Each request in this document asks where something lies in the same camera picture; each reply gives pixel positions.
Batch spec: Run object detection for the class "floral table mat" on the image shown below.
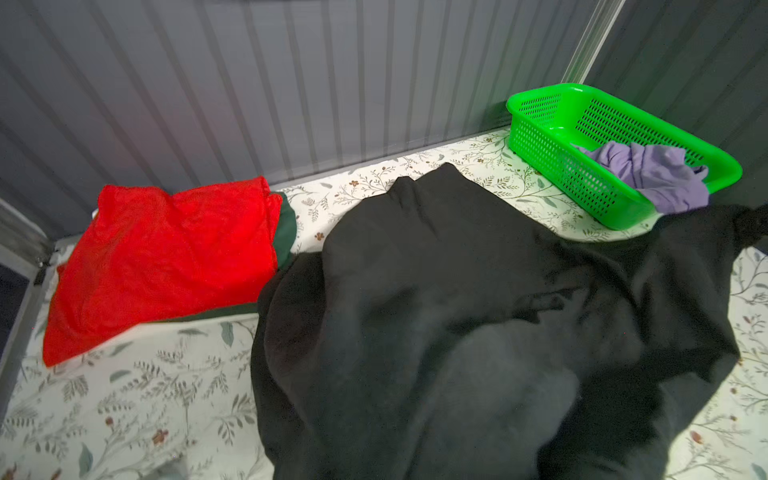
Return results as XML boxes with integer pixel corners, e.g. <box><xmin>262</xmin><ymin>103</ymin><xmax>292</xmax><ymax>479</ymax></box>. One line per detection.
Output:
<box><xmin>1</xmin><ymin>130</ymin><xmax>767</xmax><ymax>479</ymax></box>

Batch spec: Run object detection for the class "red folded t shirt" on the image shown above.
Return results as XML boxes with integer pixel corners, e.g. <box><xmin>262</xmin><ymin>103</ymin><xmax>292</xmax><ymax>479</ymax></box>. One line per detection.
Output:
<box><xmin>42</xmin><ymin>177</ymin><xmax>285</xmax><ymax>367</ymax></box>

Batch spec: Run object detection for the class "green plastic basket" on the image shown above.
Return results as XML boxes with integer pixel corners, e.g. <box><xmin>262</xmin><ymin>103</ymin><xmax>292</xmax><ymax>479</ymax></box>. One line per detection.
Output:
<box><xmin>506</xmin><ymin>83</ymin><xmax>743</xmax><ymax>231</ymax></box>

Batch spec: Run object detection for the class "purple t shirt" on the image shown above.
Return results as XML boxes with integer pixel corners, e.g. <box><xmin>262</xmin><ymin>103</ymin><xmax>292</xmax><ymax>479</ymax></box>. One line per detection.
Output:
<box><xmin>577</xmin><ymin>142</ymin><xmax>710</xmax><ymax>214</ymax></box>

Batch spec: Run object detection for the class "dark green folded t shirt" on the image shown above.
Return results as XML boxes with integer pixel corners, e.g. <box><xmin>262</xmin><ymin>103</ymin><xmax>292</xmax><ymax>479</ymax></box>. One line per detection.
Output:
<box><xmin>162</xmin><ymin>192</ymin><xmax>298</xmax><ymax>324</ymax></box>

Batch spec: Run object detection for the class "black t shirt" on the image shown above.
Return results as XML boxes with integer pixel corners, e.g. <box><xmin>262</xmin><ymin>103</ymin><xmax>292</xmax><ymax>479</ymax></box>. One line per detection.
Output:
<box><xmin>251</xmin><ymin>164</ymin><xmax>767</xmax><ymax>479</ymax></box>

